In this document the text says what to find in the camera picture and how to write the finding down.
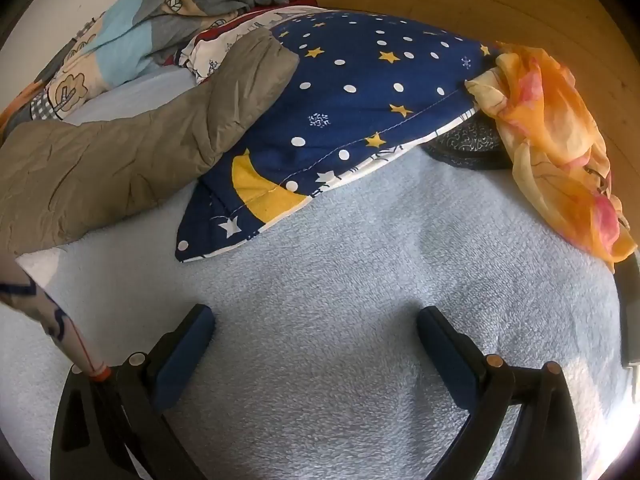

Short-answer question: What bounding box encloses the white patterned pen red band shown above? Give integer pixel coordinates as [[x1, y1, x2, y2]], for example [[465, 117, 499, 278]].
[[0, 252, 112, 385]]

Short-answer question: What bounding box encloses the black patterned cloth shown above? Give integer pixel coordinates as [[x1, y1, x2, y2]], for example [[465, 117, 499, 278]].
[[422, 114, 517, 172]]

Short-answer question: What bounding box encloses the navy star print pillow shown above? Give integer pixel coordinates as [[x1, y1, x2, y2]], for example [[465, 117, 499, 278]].
[[175, 9, 502, 264]]

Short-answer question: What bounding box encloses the red white printed cloth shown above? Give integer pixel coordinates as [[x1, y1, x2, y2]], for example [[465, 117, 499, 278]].
[[162, 4, 321, 86]]

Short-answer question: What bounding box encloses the khaki quilted puffer jacket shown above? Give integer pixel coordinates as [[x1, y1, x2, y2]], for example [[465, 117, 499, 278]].
[[0, 35, 301, 257]]

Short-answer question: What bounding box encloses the light blue fleece blanket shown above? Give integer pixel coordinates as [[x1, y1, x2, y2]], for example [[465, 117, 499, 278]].
[[0, 67, 637, 480]]

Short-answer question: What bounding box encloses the patchwork cartoon print blanket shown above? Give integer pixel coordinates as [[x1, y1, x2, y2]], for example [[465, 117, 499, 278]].
[[0, 0, 262, 132]]

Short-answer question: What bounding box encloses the orange floral sheer scarf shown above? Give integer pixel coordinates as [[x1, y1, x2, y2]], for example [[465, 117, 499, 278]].
[[465, 42, 640, 274]]

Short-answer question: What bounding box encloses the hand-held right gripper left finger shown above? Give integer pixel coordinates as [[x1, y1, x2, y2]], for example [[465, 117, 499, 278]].
[[54, 304, 217, 480]]

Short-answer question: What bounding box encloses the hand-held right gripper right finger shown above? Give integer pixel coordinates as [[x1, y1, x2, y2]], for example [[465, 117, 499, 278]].
[[416, 306, 584, 480]]

